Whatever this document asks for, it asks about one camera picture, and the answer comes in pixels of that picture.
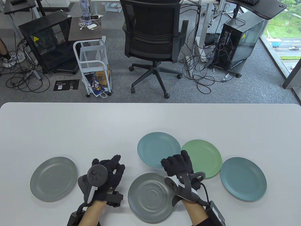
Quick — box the black labelled electronics box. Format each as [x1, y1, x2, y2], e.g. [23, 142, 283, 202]
[67, 202, 91, 226]
[207, 200, 226, 226]

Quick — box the black floor cable bundle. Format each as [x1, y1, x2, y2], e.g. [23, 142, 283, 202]
[183, 35, 235, 94]
[0, 38, 51, 93]

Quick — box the person's right hand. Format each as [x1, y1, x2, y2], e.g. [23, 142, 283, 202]
[161, 150, 194, 177]

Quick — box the clear water bottle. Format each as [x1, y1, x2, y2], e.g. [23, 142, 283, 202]
[79, 0, 91, 25]

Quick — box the brown paper bag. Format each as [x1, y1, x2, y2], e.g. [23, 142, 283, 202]
[95, 67, 111, 87]

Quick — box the person's left hand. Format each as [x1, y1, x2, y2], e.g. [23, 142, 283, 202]
[92, 155, 125, 202]

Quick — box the black printed card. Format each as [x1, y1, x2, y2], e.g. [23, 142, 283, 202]
[53, 80, 80, 92]

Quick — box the green plate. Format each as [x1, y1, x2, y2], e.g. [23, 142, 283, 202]
[181, 139, 222, 178]

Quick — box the brown side table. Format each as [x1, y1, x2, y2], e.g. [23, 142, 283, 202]
[68, 16, 106, 43]

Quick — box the black mesh office chair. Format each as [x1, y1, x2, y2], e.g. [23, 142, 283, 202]
[119, 0, 189, 99]

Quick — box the black grey computer tower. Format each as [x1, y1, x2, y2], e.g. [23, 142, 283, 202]
[213, 11, 268, 78]

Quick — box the person's right forearm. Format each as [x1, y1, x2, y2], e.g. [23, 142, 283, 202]
[182, 200, 210, 226]

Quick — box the person's left forearm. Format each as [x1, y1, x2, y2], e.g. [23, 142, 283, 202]
[78, 201, 106, 226]

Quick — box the blue plate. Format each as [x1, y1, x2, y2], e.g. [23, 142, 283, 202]
[220, 157, 267, 202]
[137, 132, 181, 169]

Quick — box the white wire cart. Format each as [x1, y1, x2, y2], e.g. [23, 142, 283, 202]
[73, 39, 113, 98]

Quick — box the black glass computer case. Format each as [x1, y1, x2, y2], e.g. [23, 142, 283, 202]
[18, 10, 79, 74]

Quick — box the black tripod pole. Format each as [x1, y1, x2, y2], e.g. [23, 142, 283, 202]
[35, 0, 46, 17]

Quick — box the black curved standing desk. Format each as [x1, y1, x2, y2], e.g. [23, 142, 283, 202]
[225, 0, 288, 20]

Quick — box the blue printed bag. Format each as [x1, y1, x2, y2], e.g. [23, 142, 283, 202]
[82, 71, 105, 97]

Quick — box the black wrist camera block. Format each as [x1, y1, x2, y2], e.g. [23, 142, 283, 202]
[106, 191, 124, 208]

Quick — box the dark window frame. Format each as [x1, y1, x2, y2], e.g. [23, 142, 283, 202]
[280, 64, 301, 90]

